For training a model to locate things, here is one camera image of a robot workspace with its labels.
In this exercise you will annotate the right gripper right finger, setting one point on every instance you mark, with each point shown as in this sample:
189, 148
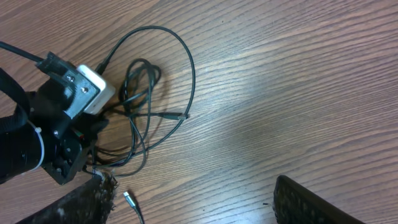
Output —
294, 204

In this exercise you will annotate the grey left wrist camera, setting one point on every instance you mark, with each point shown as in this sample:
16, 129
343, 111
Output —
104, 90

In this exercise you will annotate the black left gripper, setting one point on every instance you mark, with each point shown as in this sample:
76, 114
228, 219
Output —
68, 142

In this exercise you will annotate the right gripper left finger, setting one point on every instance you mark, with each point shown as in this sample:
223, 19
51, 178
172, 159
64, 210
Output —
89, 203

